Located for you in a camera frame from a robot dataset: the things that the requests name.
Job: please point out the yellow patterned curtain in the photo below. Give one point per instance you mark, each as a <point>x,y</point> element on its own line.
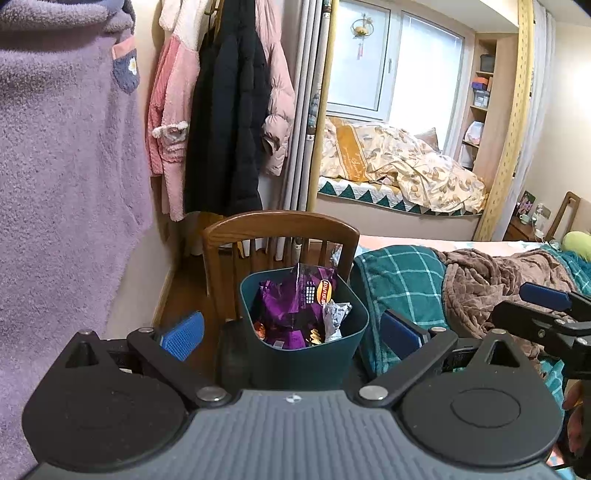
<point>512,138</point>
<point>328,55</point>

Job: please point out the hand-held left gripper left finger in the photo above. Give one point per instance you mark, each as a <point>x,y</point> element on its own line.
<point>182,336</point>

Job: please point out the beige pillow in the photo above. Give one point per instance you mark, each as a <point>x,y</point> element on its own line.
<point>427,137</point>

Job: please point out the white cup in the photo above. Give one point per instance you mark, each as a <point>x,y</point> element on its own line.
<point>524,218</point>

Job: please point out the white plastic bag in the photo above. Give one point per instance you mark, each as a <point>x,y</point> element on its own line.
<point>474,134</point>

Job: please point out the purple fleece robe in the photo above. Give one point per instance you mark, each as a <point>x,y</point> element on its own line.
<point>60,184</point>

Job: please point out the grey curtain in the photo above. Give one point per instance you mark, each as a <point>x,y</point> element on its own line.
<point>300,115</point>

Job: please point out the orange pillow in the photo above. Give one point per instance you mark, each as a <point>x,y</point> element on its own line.
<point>351,152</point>

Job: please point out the teal plaid blanket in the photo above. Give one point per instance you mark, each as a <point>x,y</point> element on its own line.
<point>401,286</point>

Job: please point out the window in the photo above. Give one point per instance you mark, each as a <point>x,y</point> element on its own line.
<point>415,83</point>

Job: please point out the white window seat platform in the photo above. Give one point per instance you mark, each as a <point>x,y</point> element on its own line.
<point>392,224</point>

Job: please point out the teal plastic bin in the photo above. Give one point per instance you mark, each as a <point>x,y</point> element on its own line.
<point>300,369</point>

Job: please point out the wooden nightstand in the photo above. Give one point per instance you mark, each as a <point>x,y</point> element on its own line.
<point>519,230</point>

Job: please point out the quilted mat green triangles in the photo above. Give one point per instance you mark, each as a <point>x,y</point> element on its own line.
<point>355,194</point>

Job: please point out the floral duvet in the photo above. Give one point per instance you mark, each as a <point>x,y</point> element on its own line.
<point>429,180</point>

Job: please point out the hanging window ornament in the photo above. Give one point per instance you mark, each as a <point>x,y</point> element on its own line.
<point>362,30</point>

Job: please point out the silver wrapper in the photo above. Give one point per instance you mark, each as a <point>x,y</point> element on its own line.
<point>336,318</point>

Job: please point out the grey storage box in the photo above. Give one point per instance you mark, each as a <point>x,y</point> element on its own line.
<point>487,63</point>

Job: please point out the wooden headboard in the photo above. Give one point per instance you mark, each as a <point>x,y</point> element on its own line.
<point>570,203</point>

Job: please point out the pink fleece robe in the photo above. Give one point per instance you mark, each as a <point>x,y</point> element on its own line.
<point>173,115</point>

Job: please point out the wooden chair black seat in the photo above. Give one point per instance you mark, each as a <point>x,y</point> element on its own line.
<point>277,224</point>

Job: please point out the pink puffer jacket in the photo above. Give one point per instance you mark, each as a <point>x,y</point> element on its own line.
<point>279,101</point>

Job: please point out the green pillow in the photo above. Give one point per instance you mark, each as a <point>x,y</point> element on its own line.
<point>579,244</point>

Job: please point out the purple chip bag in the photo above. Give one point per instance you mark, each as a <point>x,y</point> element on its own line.
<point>286,314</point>

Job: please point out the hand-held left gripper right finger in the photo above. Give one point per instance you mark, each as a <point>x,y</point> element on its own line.
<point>399,332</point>

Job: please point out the person's right hand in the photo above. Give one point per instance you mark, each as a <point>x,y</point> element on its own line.
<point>575,415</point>

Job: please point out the brown fleece blanket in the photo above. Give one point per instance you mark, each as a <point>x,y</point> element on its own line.
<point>480,286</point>

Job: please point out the black long coat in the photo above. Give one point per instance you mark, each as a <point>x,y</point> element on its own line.
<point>226,115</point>

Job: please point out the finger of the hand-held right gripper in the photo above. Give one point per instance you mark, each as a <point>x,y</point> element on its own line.
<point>517,318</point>
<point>547,295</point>

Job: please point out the wooden shelf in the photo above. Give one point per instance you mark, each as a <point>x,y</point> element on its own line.
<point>494,138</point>

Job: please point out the photo frame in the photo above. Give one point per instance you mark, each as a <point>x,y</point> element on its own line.
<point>526,203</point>

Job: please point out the white sheer curtain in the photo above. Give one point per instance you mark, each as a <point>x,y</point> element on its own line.
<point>541,92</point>

